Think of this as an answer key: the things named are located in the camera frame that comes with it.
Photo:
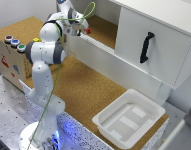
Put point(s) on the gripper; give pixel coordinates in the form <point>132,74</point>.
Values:
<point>73,30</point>

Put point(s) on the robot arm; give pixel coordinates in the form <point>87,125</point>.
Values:
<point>40,86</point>

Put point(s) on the white cabinet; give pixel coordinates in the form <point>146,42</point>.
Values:
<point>105,63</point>

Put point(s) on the green button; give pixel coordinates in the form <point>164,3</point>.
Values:
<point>21,47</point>

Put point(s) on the white sliding door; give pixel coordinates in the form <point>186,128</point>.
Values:
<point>128,40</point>

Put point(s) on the blue button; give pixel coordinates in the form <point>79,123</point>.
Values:
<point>15,42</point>

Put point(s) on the red button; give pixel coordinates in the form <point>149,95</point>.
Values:
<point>8,38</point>

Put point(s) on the wooden drawer box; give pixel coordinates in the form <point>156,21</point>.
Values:
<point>8,66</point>

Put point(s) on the white plastic box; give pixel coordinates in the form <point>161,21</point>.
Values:
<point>128,120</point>

